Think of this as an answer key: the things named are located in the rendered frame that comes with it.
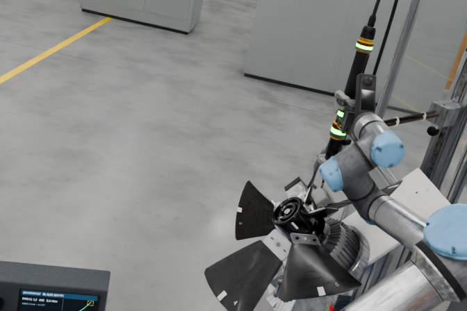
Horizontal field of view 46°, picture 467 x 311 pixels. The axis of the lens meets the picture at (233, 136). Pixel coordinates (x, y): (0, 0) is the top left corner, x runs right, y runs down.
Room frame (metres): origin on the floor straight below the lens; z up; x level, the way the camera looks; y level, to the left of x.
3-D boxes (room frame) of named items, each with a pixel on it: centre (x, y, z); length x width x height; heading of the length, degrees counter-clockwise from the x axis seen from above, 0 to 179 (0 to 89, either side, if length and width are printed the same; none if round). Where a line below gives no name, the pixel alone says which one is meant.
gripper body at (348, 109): (1.34, -0.31, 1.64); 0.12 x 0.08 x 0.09; 11
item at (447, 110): (1.90, -0.72, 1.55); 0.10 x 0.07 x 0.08; 136
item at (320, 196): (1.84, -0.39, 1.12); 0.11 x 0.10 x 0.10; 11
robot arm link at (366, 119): (1.26, -0.33, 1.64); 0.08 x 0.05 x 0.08; 101
